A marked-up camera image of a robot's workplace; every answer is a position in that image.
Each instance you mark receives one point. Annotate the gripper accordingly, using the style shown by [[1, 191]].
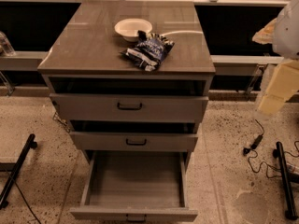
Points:
[[287, 34]]

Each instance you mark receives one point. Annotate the blue chip bag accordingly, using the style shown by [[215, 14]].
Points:
[[150, 51]]

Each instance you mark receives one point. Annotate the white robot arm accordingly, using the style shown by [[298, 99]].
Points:
[[283, 34]]

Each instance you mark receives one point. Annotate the grey middle drawer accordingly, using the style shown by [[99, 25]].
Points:
[[135, 141]]

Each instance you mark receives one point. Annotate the grey drawer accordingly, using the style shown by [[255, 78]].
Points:
[[135, 187], [135, 141], [129, 107]]

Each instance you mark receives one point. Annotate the grey top drawer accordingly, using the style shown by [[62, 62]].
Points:
[[129, 107]]

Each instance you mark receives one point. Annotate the grey drawer cabinet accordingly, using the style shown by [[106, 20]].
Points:
[[86, 59]]

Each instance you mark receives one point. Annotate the grey bottom drawer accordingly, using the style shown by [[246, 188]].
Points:
[[135, 187]]

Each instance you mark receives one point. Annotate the black right stand leg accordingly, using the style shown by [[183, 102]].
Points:
[[290, 212]]

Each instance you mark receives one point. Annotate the black stand leg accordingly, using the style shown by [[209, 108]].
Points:
[[13, 169], [290, 212]]

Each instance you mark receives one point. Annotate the white bowl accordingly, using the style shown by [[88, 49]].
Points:
[[128, 29]]

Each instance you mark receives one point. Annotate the black left stand leg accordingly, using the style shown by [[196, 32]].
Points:
[[13, 169]]

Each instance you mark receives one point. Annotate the clear plastic bottle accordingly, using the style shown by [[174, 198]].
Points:
[[6, 46]]

